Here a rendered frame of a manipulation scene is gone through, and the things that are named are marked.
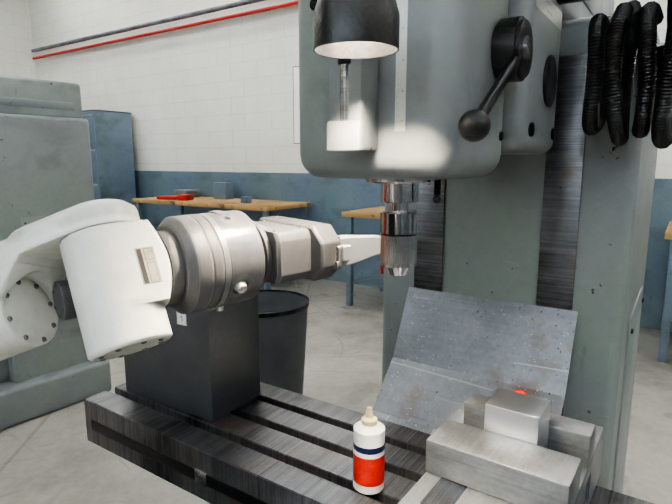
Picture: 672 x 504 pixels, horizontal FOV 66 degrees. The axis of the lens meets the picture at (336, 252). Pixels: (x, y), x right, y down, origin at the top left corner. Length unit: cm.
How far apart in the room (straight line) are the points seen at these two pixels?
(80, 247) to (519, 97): 53
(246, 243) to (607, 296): 68
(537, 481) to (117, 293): 43
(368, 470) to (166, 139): 717
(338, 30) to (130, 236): 23
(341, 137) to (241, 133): 612
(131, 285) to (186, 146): 697
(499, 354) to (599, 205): 31
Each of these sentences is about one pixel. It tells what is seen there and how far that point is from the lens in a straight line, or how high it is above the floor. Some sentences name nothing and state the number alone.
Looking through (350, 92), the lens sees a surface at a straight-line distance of 55.
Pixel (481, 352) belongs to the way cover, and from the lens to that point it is 101.
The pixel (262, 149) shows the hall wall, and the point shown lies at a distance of 642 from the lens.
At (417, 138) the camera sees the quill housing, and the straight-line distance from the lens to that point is 55.
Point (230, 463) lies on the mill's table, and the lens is 80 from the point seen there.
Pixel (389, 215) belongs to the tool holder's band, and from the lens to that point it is 64.
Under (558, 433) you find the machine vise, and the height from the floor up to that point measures 102.
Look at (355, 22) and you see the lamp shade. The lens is 44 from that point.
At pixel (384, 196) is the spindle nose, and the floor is 129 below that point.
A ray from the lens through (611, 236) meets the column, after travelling 97.
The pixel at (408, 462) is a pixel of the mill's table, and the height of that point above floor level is 92.
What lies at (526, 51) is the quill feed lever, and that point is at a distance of 66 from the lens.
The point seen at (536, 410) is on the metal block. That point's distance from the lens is 65.
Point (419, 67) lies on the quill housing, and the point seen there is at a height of 142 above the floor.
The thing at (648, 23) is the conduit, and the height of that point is 150.
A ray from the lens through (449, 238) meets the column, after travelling 104.
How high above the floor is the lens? 133
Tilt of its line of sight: 10 degrees down
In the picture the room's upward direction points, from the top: straight up
